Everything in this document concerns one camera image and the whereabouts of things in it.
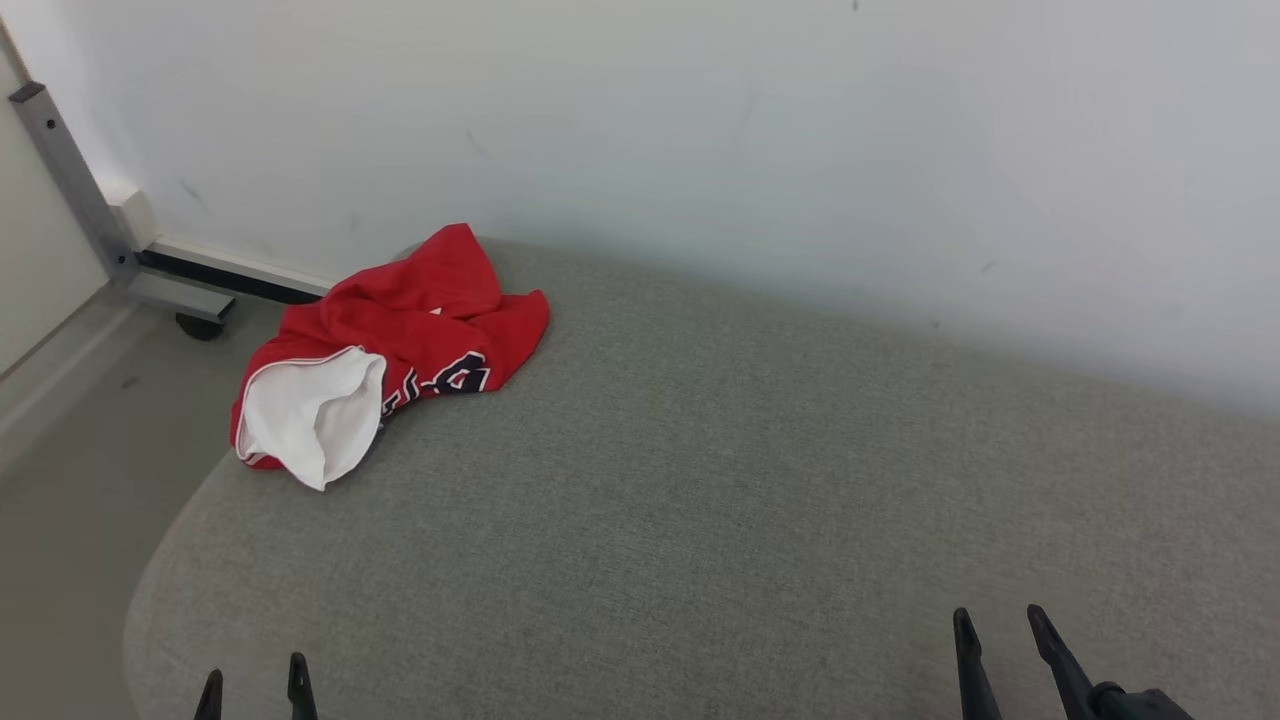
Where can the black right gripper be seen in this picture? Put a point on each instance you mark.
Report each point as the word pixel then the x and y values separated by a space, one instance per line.
pixel 1140 705

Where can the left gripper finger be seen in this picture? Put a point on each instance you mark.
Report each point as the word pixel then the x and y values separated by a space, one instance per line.
pixel 209 700
pixel 301 695

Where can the red jersey white sleeves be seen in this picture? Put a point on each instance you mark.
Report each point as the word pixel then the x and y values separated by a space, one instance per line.
pixel 420 310

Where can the black caster wheel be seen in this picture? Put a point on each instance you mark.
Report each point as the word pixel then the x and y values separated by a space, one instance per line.
pixel 200 328

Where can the white black baseboard strip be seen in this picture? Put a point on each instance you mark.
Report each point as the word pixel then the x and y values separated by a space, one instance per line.
pixel 240 275

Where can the white corner box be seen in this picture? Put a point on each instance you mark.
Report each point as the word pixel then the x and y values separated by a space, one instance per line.
pixel 135 220

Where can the grey metal frame leg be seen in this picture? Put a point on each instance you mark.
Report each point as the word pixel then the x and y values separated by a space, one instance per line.
pixel 70 170

